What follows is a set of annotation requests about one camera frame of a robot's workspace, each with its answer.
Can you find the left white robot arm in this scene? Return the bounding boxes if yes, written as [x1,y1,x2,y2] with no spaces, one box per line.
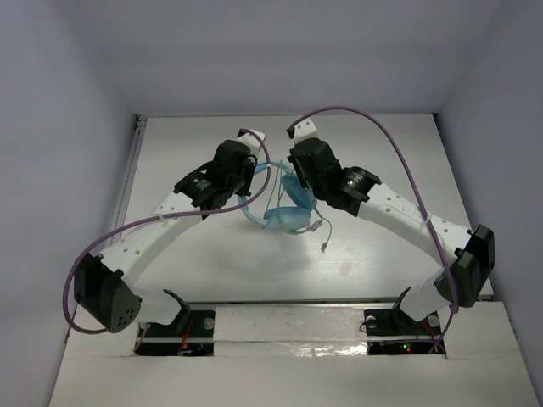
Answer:
[63,129,268,333]

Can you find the silver taped mounting rail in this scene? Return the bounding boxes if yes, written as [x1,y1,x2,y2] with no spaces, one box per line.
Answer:
[135,299,449,360]

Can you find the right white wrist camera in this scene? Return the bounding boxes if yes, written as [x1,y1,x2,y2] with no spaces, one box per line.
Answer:
[287,119,317,144]

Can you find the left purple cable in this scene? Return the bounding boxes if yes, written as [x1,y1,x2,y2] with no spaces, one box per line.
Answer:
[62,128,271,353]

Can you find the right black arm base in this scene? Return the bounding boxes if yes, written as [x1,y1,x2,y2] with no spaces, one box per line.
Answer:
[358,287,448,355]

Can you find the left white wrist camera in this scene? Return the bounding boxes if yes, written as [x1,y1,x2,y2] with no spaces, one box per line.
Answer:
[237,128,266,156]

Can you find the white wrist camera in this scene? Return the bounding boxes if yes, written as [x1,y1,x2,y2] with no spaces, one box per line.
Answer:
[237,128,266,156]
[287,119,317,144]

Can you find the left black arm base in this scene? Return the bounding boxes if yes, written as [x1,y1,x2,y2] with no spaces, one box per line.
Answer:
[133,289,216,357]

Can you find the green headphone cable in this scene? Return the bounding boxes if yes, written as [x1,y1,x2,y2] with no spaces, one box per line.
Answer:
[260,159,334,254]

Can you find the purple cable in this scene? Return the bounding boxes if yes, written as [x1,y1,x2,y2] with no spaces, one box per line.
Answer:
[288,106,462,354]
[62,128,271,353]

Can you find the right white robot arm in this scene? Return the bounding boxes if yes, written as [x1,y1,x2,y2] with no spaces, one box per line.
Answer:
[288,137,495,333]

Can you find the light blue headphones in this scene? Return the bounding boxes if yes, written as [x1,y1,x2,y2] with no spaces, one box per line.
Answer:
[241,161,322,235]

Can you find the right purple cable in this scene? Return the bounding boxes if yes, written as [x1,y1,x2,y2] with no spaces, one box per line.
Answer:
[288,106,462,354]

